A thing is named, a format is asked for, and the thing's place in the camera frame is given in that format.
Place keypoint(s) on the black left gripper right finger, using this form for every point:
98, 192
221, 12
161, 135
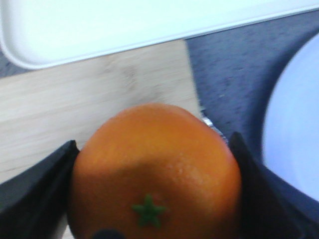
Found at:
271, 207

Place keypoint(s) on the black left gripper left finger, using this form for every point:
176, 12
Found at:
33, 203

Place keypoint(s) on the light blue plate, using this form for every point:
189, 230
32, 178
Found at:
290, 141

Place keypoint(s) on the orange mandarin fruit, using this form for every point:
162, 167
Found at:
155, 171

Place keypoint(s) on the white rectangular tray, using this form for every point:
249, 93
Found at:
36, 34

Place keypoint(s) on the wooden cutting board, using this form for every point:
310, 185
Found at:
43, 109

